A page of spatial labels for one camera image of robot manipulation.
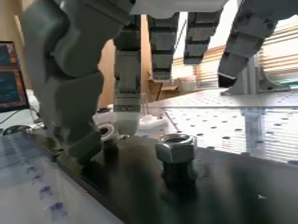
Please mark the computer screen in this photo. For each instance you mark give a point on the computer screen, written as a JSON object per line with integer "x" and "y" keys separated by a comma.
{"x": 11, "y": 80}

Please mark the small white box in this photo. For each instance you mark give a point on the small white box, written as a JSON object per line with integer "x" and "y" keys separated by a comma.
{"x": 154, "y": 124}

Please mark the black plate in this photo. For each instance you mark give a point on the black plate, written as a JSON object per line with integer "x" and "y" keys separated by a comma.
{"x": 231, "y": 190}

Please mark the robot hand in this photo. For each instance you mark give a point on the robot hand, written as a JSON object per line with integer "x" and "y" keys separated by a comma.
{"x": 67, "y": 66}

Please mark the small silver bearing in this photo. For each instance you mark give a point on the small silver bearing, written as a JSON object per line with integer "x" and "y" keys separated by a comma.
{"x": 109, "y": 132}

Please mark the clear box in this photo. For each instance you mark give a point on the clear box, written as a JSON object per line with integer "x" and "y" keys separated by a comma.
{"x": 248, "y": 111}

